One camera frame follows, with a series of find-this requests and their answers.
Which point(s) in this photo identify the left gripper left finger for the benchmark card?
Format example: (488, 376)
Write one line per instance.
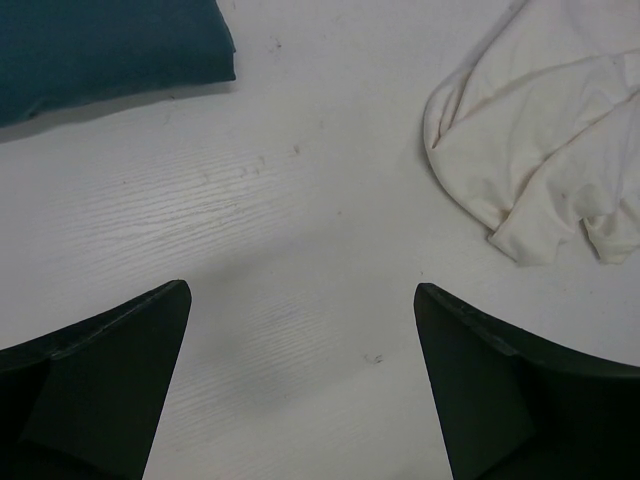
(84, 402)

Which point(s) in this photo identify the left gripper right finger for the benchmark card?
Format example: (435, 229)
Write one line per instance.
(513, 405)

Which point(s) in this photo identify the white t shirt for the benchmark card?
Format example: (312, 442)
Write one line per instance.
(538, 138)

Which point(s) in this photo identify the folded teal t shirt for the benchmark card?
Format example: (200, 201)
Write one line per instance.
(63, 54)

